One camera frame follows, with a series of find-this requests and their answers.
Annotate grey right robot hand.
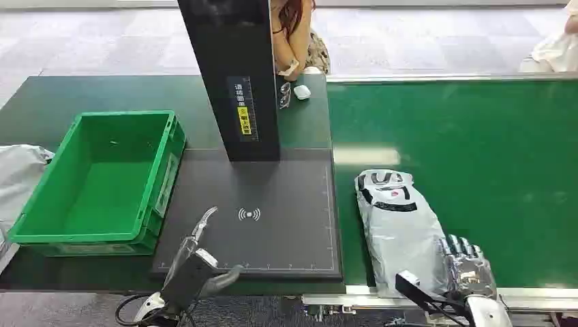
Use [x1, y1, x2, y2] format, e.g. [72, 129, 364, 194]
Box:
[438, 234, 498, 301]

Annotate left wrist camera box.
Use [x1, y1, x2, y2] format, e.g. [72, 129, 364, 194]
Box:
[159, 248, 219, 313]

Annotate black scanner tower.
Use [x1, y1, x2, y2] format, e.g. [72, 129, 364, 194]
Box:
[177, 0, 282, 163]

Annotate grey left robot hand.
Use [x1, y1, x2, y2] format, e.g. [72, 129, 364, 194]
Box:
[162, 206, 245, 300]

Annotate green plastic crate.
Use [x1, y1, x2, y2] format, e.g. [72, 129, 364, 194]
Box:
[7, 110, 187, 258]

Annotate green conveyor belt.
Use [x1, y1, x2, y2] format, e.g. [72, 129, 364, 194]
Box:
[326, 78, 578, 290]

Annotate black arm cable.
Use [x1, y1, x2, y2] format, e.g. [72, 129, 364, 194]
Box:
[115, 293, 157, 327]

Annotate grey crumpled bag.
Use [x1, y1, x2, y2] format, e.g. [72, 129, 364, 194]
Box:
[0, 144, 55, 274]

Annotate grey plastic parcel bag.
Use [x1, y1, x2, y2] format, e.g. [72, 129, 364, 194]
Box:
[354, 169, 453, 299]

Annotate black scanner pad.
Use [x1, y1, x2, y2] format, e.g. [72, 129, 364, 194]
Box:
[151, 148, 343, 281]

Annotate silver conveyor frame rail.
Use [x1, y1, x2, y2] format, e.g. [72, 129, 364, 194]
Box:
[301, 285, 578, 317]

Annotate clear eyeglasses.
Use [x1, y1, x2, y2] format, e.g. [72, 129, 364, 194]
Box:
[277, 81, 292, 110]

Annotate person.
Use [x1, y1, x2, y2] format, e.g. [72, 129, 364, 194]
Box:
[519, 0, 578, 74]
[270, 0, 331, 82]

